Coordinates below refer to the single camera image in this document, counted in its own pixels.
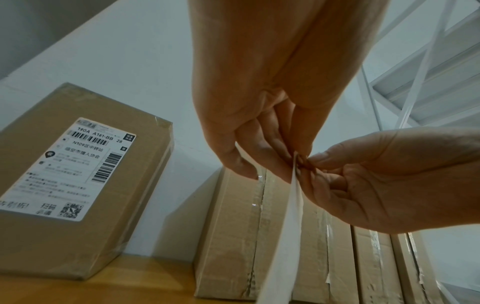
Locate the shipping label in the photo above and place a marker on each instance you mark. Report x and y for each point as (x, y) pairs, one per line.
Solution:
(285, 252)
(67, 178)

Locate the white metal rack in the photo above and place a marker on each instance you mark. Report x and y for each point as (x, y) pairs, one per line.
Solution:
(425, 61)

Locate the person's left hand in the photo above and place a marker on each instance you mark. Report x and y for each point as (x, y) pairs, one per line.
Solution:
(262, 59)

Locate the person's right hand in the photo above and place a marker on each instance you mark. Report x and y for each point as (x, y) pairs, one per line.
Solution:
(393, 184)

